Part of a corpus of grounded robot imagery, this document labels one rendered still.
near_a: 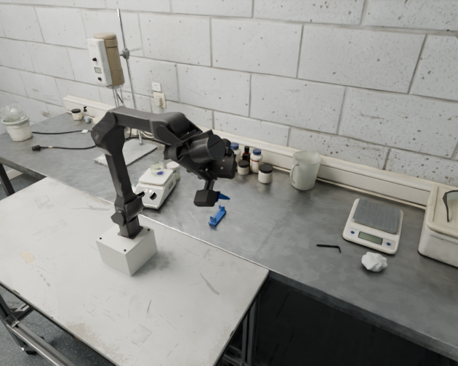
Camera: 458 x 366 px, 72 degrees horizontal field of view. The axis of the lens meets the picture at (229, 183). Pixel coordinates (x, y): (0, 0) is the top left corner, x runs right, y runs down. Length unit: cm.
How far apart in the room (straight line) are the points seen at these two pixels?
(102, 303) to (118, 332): 12
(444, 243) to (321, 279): 43
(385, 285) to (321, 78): 85
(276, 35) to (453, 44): 65
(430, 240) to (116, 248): 105
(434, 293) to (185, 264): 80
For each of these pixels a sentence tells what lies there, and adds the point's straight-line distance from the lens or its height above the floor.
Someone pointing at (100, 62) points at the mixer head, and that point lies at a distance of 163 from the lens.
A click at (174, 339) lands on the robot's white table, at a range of 97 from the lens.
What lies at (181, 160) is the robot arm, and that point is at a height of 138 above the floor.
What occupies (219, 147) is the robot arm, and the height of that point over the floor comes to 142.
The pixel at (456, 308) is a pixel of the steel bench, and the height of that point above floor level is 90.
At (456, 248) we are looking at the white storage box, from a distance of 130.
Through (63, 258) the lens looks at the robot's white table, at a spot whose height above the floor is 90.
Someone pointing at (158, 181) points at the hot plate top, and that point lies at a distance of 140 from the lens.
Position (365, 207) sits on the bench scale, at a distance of 140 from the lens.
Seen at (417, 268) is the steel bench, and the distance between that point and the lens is 128.
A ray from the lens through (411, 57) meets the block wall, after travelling 140.
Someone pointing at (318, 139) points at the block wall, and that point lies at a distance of 155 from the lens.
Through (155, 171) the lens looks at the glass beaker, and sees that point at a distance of 142.
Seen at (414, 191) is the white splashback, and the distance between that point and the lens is 155.
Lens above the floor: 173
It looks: 33 degrees down
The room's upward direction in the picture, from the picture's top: straight up
